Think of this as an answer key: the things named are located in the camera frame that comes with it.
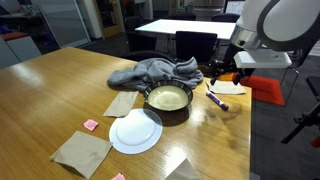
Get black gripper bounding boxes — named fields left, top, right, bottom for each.
left=209, top=44, right=254, bottom=85

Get purple and white marker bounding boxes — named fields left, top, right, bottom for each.
left=206, top=91, right=229, bottom=111

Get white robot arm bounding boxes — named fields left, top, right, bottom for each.
left=209, top=0, right=320, bottom=81

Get black rimmed cream bowl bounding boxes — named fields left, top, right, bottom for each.
left=143, top=80, right=193, bottom=111

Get brown napkin near bowl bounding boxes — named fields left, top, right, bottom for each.
left=103, top=91, right=139, bottom=117

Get brown napkin far right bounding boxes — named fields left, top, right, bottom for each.
left=207, top=80, right=246, bottom=95

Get black chair behind table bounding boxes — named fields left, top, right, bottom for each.
left=175, top=31, right=217, bottom=64

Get white meeting table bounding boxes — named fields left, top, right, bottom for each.
left=137, top=19, right=235, bottom=40

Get black chair far right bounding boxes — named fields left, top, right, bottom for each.
left=211, top=13, right=240, bottom=23

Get grey crumpled cloth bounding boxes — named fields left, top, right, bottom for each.
left=107, top=57, right=204, bottom=91

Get black chair far left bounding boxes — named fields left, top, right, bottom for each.
left=124, top=16, right=157, bottom=52

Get brown napkin bottom edge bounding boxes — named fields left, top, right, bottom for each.
left=165, top=158, right=201, bottom=180

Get white round plate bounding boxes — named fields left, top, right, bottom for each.
left=109, top=109, right=163, bottom=154

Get pink sticky note pad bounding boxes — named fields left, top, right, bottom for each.
left=83, top=119, right=99, bottom=131

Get pink sticky note bottom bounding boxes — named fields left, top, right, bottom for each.
left=111, top=173, right=126, bottom=180

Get brown napkin front left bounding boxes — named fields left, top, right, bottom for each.
left=50, top=131, right=112, bottom=179

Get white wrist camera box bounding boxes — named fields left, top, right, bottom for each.
left=234, top=49, right=292, bottom=68

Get white wall cabinets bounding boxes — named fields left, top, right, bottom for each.
left=226, top=1, right=244, bottom=15

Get black camera tripod arm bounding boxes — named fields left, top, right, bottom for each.
left=281, top=102, right=320, bottom=144

